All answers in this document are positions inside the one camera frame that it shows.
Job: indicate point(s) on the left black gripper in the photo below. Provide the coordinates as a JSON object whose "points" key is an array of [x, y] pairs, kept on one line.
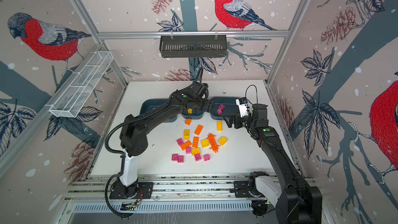
{"points": [[206, 105]]}

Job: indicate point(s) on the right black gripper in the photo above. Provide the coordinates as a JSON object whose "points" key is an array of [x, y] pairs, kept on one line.
{"points": [[232, 119]]}

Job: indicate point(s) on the orange long lego diagonal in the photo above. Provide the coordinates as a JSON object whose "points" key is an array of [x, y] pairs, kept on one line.
{"points": [[185, 145]]}

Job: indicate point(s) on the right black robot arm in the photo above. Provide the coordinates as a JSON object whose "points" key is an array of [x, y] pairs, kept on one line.
{"points": [[294, 199]]}

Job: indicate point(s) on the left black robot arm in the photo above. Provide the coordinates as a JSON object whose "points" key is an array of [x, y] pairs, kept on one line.
{"points": [[134, 132]]}

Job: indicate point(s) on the yellow long lego brick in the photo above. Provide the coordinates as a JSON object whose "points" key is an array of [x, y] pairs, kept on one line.
{"points": [[219, 126]]}

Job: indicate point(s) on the middle teal bin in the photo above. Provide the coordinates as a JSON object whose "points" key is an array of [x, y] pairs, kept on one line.
{"points": [[197, 114]]}

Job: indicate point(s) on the teal bin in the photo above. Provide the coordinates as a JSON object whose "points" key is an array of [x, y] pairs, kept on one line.
{"points": [[197, 114], [146, 109], [230, 109]]}

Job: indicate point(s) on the right teal bin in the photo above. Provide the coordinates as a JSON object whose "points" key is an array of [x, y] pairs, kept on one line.
{"points": [[230, 109]]}

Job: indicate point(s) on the orange fence lego piece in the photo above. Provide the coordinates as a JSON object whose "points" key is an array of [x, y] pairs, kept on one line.
{"points": [[213, 144]]}

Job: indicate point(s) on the left teal bin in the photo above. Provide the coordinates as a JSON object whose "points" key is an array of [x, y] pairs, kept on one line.
{"points": [[146, 109]]}

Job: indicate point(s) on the pink lego bottom left pair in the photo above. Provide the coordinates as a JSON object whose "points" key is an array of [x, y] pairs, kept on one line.
{"points": [[180, 159]]}

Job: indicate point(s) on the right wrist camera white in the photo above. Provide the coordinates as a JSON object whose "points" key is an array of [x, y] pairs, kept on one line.
{"points": [[243, 107]]}

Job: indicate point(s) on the black hanging wall basket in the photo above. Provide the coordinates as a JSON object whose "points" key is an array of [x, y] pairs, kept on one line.
{"points": [[193, 46]]}

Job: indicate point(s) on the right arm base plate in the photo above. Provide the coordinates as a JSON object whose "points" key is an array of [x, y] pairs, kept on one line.
{"points": [[245, 189]]}

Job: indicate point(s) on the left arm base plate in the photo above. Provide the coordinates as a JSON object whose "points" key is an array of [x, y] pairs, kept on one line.
{"points": [[137, 190]]}

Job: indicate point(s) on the white wire mesh shelf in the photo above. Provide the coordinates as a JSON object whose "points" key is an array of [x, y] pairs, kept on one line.
{"points": [[73, 98]]}

